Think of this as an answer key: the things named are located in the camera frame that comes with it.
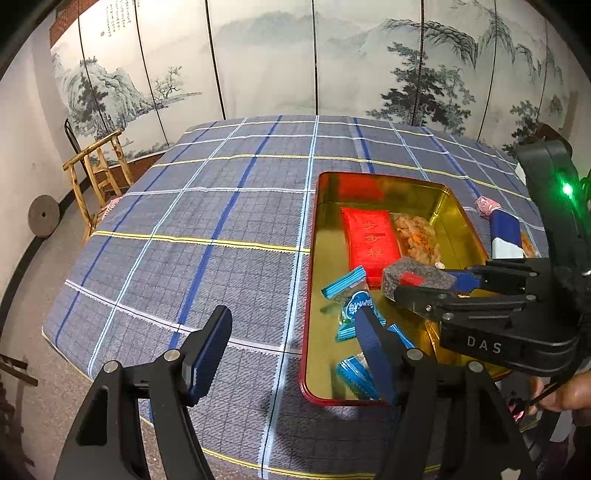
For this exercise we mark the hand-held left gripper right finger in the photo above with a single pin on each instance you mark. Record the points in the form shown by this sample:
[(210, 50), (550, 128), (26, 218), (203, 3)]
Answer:
[(376, 355)]

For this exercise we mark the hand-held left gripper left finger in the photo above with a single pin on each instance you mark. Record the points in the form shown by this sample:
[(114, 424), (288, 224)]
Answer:
[(210, 355)]

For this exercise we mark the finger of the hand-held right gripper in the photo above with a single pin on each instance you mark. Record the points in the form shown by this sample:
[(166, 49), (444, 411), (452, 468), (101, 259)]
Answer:
[(464, 280), (429, 300)]

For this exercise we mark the light blue candy wrapper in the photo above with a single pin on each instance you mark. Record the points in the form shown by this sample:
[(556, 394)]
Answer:
[(401, 334), (346, 332), (358, 376), (344, 284)]

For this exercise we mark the grey snack packet red label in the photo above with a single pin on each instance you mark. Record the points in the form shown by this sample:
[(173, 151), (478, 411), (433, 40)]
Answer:
[(397, 272)]

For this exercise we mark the blue round label candy packet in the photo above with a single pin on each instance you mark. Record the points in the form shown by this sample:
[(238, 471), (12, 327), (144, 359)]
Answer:
[(358, 307)]

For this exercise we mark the gold tin tray red rim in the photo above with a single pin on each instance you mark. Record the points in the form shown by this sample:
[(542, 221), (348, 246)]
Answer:
[(328, 332)]

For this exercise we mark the clear bag of brown snacks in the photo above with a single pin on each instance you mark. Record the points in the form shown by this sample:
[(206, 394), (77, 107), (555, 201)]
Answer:
[(415, 237)]

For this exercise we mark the orange snack packet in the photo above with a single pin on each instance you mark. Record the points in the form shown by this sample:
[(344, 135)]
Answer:
[(531, 247)]

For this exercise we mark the pink patterned snack packet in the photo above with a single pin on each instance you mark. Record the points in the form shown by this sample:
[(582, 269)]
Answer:
[(487, 205)]

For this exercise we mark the person's right hand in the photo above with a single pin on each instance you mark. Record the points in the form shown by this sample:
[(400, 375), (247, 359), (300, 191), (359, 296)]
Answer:
[(563, 392)]

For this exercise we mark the blue plaid tablecloth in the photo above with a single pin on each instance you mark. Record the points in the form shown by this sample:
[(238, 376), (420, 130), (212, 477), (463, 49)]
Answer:
[(184, 230)]

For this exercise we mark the pink cloth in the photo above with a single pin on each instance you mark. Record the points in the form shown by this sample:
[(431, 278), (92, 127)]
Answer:
[(113, 203)]

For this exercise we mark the dark wooden stool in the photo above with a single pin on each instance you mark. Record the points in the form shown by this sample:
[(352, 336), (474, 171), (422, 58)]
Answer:
[(14, 369)]

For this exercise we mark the light wooden chair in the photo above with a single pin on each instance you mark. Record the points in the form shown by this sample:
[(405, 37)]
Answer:
[(97, 175)]

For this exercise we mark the round grey millstone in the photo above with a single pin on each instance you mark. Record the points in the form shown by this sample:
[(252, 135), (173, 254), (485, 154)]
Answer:
[(44, 216)]

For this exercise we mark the black metal chair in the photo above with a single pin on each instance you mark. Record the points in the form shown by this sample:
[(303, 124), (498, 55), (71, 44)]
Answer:
[(70, 134)]

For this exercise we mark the painted folding screen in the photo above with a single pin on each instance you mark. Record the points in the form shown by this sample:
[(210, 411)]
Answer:
[(277, 55)]

